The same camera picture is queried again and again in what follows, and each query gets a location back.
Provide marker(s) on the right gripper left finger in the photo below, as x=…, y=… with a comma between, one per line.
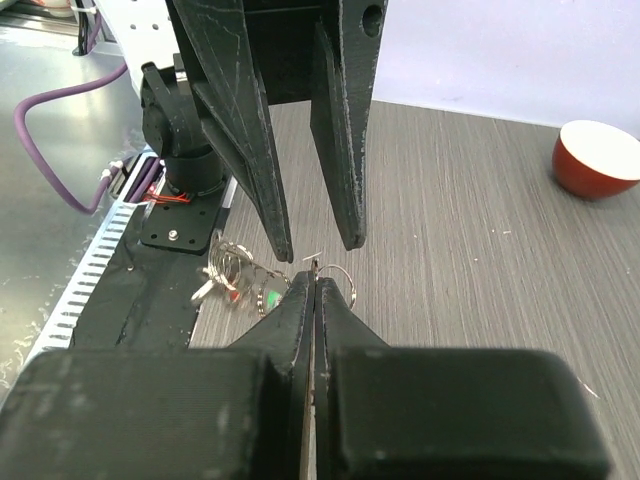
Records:
x=238, y=412

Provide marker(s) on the white slotted cable duct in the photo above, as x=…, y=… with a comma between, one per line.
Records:
x=58, y=329

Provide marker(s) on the red white bowl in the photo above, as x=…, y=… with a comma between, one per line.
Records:
x=593, y=160

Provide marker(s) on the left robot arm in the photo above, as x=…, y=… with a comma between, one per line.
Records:
x=171, y=124

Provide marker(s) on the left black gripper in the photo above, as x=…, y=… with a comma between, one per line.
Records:
x=326, y=51

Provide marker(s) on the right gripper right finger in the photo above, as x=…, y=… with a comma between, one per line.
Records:
x=385, y=412

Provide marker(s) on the green key tag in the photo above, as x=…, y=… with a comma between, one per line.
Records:
x=272, y=299

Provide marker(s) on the black mounting plate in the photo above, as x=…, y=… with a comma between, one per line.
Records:
x=142, y=301

